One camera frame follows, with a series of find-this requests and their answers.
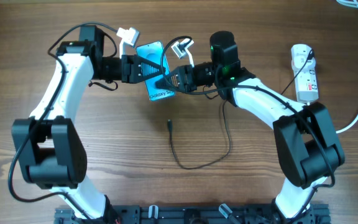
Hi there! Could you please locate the blue screen Galaxy smartphone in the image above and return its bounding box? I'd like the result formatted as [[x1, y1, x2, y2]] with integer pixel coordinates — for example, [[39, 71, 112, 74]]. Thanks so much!
[[136, 41, 175, 101]]

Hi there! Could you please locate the black charger cable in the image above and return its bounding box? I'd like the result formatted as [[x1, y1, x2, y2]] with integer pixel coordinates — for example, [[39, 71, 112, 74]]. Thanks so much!
[[166, 49, 315, 170]]

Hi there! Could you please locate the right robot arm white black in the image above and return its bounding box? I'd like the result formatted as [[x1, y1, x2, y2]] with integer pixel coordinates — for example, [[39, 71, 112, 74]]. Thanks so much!
[[155, 30, 345, 223]]

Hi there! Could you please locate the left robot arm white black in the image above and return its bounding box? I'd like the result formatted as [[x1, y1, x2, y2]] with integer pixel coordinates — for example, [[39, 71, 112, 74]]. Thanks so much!
[[11, 22, 150, 223]]

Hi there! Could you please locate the white power strip socket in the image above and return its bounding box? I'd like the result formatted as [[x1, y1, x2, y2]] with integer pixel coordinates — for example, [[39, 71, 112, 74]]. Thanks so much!
[[291, 44, 319, 104]]

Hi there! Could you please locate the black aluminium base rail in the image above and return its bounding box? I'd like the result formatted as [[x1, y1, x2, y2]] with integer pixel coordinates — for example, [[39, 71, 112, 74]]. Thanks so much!
[[53, 203, 331, 224]]

